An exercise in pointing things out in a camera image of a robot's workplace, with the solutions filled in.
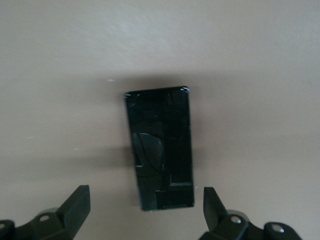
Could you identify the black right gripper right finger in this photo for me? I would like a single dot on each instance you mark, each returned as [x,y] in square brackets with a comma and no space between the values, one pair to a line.
[215,215]

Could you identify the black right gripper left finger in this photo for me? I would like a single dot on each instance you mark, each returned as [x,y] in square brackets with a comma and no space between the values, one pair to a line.
[72,212]

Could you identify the black smartphone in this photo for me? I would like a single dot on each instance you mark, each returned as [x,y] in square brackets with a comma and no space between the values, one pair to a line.
[175,150]

